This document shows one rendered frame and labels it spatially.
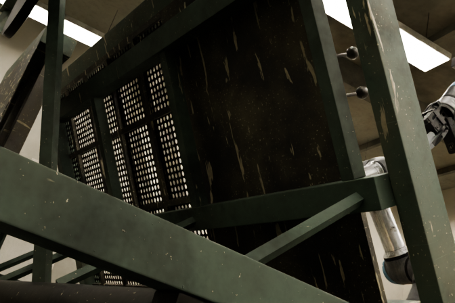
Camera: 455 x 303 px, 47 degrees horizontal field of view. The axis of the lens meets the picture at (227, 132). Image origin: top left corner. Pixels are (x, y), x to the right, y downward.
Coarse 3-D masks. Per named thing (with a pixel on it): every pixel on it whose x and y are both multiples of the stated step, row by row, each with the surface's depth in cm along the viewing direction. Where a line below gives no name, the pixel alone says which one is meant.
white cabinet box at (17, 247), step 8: (8, 240) 481; (16, 240) 484; (8, 248) 479; (16, 248) 482; (24, 248) 485; (32, 248) 488; (0, 256) 474; (8, 256) 477; (16, 256) 480; (24, 264) 481; (0, 272) 470; (8, 272) 473; (24, 280) 477
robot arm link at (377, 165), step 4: (372, 160) 214; (376, 160) 208; (380, 160) 208; (384, 160) 209; (368, 164) 209; (372, 164) 207; (376, 164) 206; (380, 164) 206; (384, 164) 206; (364, 168) 204; (368, 168) 204; (372, 168) 204; (376, 168) 205; (380, 168) 205; (384, 168) 205; (368, 172) 202; (372, 172) 203; (376, 172) 204; (380, 172) 205; (384, 172) 205
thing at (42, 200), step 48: (0, 192) 67; (48, 192) 70; (96, 192) 74; (48, 240) 69; (96, 240) 73; (144, 240) 77; (192, 240) 82; (0, 288) 174; (48, 288) 140; (96, 288) 118; (144, 288) 103; (192, 288) 80; (240, 288) 85; (288, 288) 91
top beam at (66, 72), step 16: (144, 0) 213; (160, 0) 204; (128, 16) 225; (144, 16) 214; (112, 32) 238; (128, 32) 226; (96, 48) 253; (112, 48) 239; (80, 64) 269; (64, 80) 288
